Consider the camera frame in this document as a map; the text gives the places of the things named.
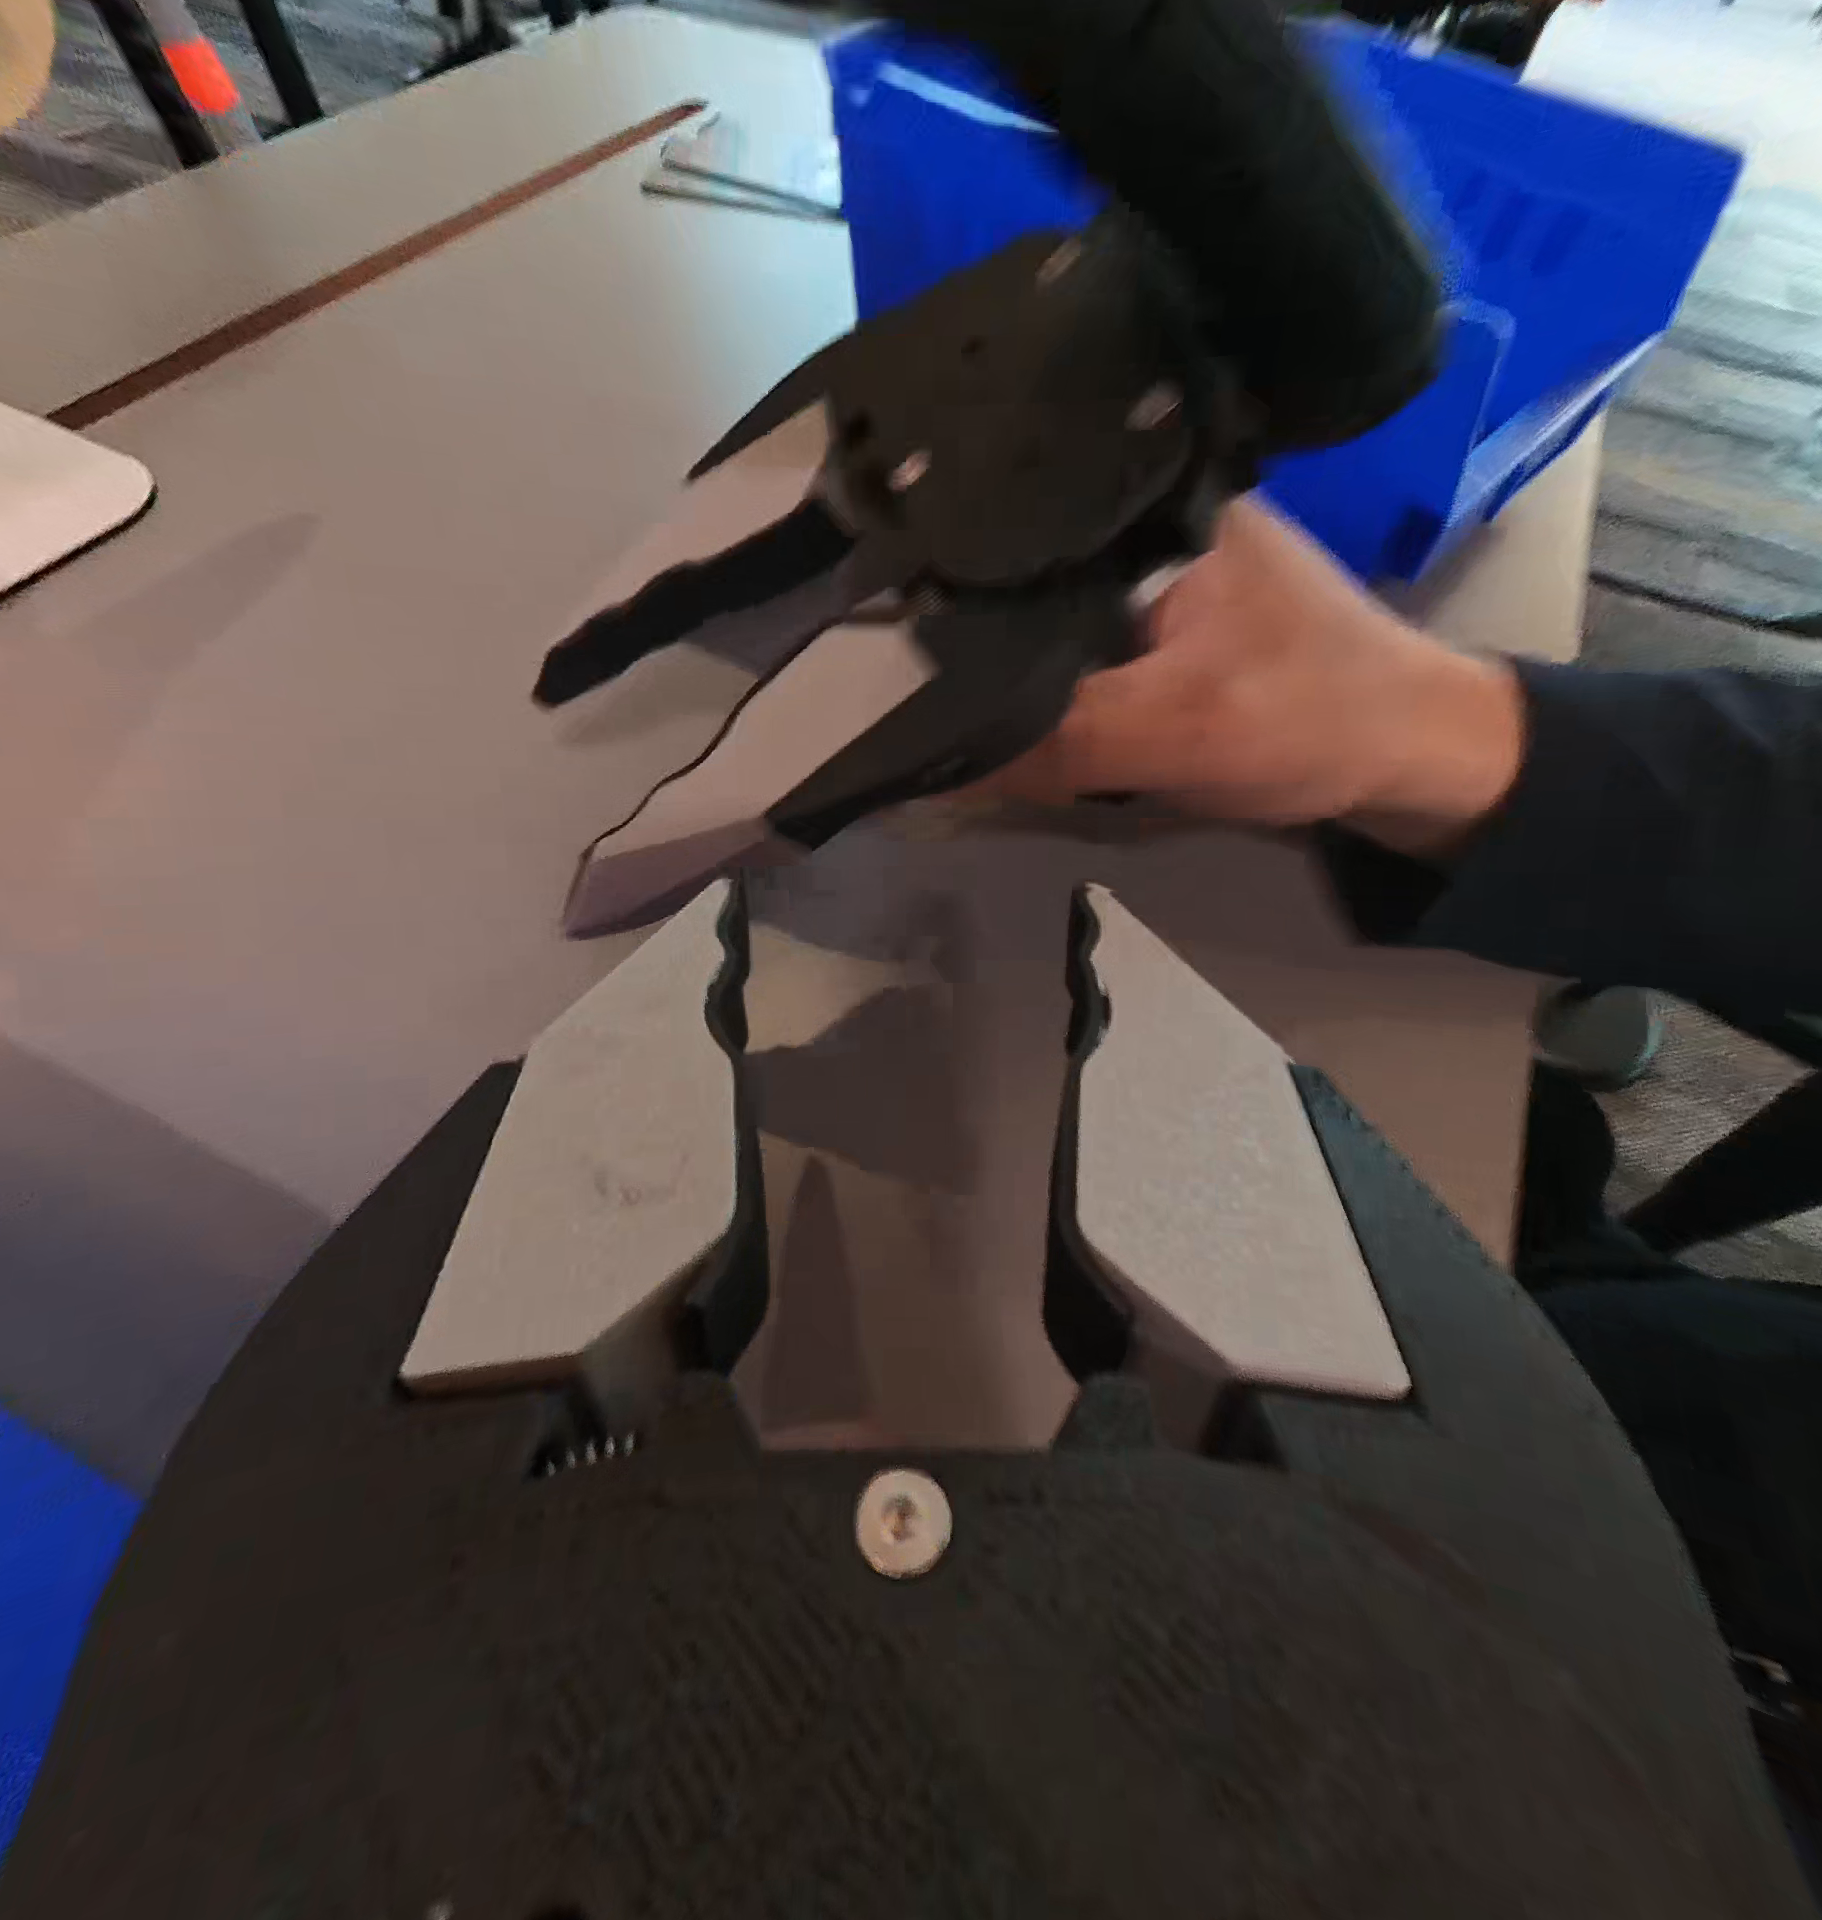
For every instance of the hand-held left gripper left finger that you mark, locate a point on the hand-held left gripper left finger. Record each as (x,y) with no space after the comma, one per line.
(596,1186)

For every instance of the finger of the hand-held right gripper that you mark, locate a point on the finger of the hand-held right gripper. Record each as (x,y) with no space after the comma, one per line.
(701,600)
(731,780)

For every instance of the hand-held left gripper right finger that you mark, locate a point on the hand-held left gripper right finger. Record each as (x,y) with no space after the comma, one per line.
(1211,1200)

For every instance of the large blue plastic bin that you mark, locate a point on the large blue plastic bin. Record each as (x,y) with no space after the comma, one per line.
(1542,241)

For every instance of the person's right forearm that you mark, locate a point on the person's right forearm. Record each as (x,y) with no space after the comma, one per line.
(1676,840)

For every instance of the grey desk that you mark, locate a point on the grey desk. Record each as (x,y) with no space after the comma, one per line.
(327,675)

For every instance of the person's right hand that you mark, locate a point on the person's right hand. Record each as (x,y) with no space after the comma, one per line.
(1271,705)

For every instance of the grey shoe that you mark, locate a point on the grey shoe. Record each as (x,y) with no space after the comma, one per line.
(1601,1035)

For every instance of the black chair leg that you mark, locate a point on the black chair leg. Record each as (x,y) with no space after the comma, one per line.
(1768,1156)

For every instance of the person's dark trouser leg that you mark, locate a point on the person's dark trouser leg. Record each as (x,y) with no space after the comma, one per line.
(1721,1425)

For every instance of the white board with dark edge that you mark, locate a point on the white board with dark edge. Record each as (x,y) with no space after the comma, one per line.
(26,496)

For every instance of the blue plastic box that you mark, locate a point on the blue plastic box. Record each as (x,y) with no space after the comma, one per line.
(21,1620)

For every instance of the black tripod with orange tape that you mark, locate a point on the black tripod with orange tape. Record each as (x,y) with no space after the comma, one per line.
(197,76)

